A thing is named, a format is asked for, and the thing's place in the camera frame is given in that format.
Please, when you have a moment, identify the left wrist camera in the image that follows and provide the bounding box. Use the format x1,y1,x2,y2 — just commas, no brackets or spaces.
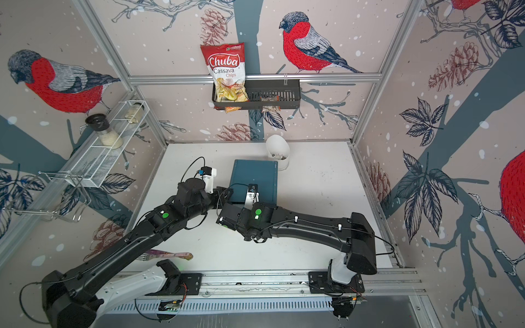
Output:
199,166,217,194

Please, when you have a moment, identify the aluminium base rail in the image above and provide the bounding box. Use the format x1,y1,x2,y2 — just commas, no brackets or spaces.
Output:
106,268,427,298

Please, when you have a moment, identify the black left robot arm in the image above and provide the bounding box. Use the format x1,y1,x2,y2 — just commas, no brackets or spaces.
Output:
42,178,231,327

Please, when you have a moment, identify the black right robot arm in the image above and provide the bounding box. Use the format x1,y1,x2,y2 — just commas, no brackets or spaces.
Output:
215,202,378,297

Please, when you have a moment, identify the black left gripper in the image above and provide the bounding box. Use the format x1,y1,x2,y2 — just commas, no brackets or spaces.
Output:
187,186,236,221

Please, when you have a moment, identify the chrome wire rack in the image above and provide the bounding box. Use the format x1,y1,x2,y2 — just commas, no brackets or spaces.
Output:
1,171,93,223

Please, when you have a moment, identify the red Chuba cassava chips bag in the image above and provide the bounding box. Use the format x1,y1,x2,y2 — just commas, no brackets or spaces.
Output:
200,43,249,105

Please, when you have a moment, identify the small jar on shelf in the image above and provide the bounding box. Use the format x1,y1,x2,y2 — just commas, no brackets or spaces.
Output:
124,102,144,124

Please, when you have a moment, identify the black wall basket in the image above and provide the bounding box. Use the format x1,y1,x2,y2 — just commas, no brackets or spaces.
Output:
212,79,301,110

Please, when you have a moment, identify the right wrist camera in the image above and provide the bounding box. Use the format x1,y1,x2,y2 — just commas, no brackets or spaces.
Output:
244,184,259,210

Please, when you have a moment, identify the black-lidded spice jar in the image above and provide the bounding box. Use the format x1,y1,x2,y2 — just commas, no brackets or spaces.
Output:
85,113,123,150

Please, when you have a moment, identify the teal drawer cabinet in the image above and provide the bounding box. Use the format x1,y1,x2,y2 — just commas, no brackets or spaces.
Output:
229,159,278,205

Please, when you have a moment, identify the white wire wall shelf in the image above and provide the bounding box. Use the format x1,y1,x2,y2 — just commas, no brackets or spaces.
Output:
59,100,150,187

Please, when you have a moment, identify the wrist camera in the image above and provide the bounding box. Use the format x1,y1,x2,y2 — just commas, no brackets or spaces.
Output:
244,184,259,210
199,166,217,194

